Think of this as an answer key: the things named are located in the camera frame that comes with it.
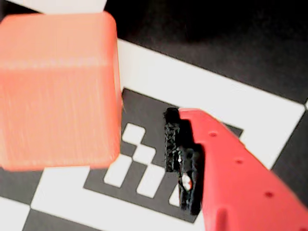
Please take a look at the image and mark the black white marker mat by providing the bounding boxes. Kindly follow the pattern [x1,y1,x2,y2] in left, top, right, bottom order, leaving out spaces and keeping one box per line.
[0,0,308,231]

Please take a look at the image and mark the orange cube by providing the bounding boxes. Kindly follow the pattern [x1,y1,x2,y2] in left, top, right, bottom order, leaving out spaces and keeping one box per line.
[0,11,122,172]

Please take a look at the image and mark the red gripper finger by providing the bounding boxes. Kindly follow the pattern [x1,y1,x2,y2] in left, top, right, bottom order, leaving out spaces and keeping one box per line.
[163,107,308,231]

